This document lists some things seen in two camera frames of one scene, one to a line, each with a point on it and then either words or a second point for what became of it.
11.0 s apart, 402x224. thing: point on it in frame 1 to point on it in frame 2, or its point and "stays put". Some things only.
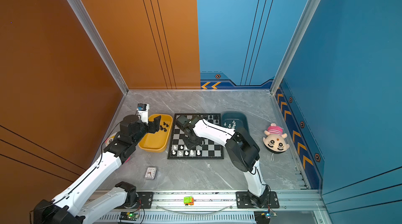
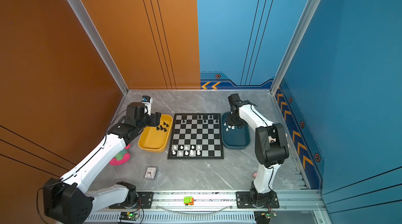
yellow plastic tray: (158, 142) stays put
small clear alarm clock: (150, 172) stays put
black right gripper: (190, 146) to (230, 122)
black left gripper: (155, 125) to (155, 119)
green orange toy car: (188, 200) stays put
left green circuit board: (129, 216) stays put
